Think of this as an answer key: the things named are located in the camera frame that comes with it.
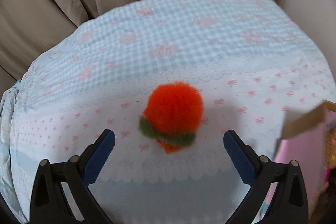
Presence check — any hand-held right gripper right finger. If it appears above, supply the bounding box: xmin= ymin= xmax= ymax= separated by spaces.
xmin=223 ymin=130 xmax=309 ymax=224

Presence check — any blue checked bedsheet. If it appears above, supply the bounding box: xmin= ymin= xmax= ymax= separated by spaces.
xmin=0 ymin=0 xmax=331 ymax=224

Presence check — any orange fluffy pompom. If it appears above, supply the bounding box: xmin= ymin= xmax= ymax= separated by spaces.
xmin=138 ymin=81 xmax=204 ymax=155

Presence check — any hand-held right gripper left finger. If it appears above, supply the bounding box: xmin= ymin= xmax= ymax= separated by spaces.
xmin=30 ymin=129 xmax=116 ymax=224

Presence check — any pink cardboard box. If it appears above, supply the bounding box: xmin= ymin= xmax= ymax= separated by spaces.
xmin=259 ymin=100 xmax=336 ymax=224

